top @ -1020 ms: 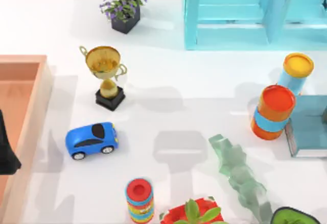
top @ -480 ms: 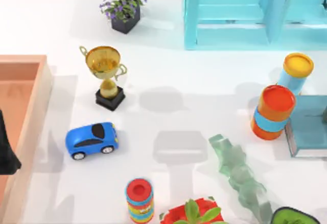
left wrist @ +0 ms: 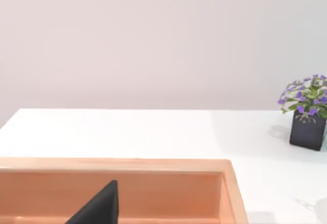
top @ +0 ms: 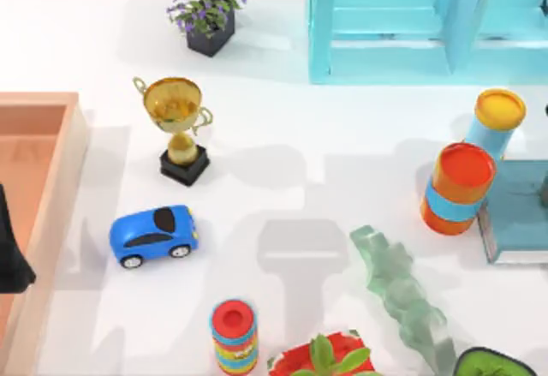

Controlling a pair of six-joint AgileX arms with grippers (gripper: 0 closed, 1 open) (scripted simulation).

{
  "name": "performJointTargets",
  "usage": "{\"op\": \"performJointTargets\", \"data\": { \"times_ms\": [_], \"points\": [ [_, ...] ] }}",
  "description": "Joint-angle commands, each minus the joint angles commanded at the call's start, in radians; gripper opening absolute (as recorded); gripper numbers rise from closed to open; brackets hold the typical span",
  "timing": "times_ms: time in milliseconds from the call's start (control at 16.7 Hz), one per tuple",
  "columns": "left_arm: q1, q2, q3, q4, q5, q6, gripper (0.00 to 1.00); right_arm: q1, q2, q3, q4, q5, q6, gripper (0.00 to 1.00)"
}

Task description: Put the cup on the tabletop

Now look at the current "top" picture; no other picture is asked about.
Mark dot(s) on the stack of coloured rings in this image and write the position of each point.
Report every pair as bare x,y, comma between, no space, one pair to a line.
234,341

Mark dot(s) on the blue book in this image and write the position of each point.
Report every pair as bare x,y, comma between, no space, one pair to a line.
518,204

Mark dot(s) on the pale green egg tray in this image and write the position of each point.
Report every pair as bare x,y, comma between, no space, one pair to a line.
398,282

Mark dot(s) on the gold trophy on black base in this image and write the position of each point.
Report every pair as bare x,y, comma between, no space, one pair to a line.
173,106

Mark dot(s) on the purple flowers in black pot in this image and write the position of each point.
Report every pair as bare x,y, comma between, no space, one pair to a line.
210,12

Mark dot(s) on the blue toy car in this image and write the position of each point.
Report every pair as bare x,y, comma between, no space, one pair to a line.
150,234

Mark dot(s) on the light blue rack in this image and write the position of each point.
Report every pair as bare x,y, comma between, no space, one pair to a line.
385,25

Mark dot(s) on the orange can with blue band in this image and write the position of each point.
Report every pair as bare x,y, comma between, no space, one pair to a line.
458,192

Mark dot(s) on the green plant in black pot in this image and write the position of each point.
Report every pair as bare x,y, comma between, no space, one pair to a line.
492,363

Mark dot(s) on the shallow salmon-coloured box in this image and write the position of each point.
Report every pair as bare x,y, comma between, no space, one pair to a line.
38,170

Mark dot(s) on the light blue can yellow lid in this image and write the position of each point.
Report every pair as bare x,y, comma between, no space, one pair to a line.
496,115

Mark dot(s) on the green plant in red pot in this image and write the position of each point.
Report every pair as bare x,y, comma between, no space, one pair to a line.
325,356

